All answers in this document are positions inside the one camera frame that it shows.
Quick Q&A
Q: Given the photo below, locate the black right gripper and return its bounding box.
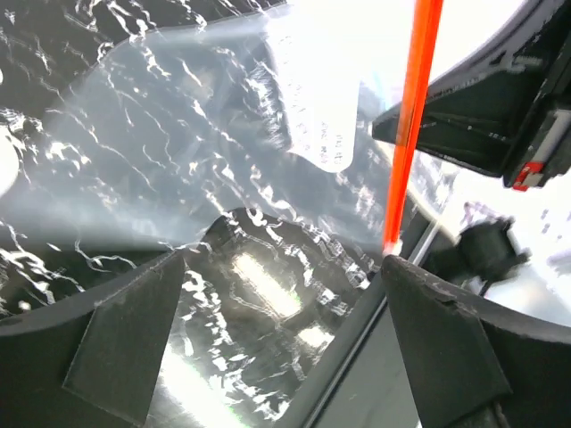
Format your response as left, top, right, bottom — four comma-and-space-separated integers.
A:
371, 1, 570, 190

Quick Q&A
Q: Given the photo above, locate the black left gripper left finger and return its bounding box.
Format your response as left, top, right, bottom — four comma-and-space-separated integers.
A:
1, 251, 185, 427

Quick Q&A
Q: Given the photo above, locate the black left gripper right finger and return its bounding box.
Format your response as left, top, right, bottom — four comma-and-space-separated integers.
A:
381, 256, 570, 427

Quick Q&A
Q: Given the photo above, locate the clear bag with orange zipper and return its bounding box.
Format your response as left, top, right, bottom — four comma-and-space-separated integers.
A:
1, 1, 418, 427

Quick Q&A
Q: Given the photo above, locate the black marble pattern mat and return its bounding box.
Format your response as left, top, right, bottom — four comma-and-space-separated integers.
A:
0, 0, 385, 322

